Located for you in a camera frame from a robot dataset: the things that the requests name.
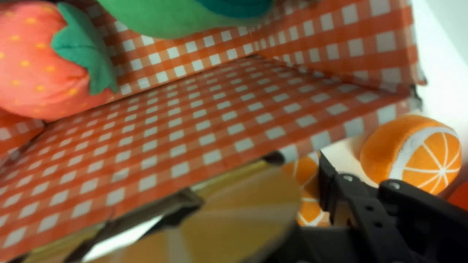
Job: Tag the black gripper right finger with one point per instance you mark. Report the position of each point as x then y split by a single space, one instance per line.
404 224

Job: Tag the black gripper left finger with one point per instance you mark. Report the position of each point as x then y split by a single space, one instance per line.
219 220

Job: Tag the small orange piece plush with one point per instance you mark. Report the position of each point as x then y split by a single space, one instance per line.
307 195

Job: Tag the orange slice plush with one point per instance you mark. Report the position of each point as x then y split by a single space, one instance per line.
414 151

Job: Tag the green avocado plush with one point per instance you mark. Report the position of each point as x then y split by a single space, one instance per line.
170 17

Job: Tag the strawberry plush with green leaf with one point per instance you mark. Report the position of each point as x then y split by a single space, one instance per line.
34 68

